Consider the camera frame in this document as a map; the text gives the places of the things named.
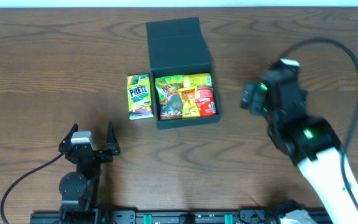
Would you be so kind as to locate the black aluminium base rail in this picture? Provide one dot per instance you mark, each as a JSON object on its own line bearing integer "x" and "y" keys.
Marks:
{"x": 133, "y": 217}

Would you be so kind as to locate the Pretz snack box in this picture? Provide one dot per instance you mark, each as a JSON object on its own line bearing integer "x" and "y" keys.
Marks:
{"x": 139, "y": 97}

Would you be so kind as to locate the yellow orange snack packet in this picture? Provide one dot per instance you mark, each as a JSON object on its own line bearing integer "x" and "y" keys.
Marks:
{"x": 188, "y": 98}

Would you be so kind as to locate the black gift box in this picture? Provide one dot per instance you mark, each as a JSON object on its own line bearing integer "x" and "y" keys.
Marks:
{"x": 177, "y": 47}

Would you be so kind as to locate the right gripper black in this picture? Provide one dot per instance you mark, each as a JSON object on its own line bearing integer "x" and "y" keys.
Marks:
{"x": 252, "y": 101}

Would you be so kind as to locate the yellow snack can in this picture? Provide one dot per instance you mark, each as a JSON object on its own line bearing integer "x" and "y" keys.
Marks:
{"x": 199, "y": 79}

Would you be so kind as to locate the green Haribo gummy bag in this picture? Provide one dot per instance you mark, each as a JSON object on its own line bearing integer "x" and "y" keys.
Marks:
{"x": 171, "y": 106}

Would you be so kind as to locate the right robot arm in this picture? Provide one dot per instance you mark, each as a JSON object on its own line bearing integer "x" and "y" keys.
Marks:
{"x": 309, "y": 141}

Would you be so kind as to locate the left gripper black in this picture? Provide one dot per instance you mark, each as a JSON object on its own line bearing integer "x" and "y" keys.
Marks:
{"x": 96, "y": 155}

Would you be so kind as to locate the red Pringles can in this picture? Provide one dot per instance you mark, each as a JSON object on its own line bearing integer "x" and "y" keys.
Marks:
{"x": 205, "y": 101}

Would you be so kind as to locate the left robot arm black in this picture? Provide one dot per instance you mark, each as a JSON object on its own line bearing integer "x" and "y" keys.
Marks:
{"x": 79, "y": 189}

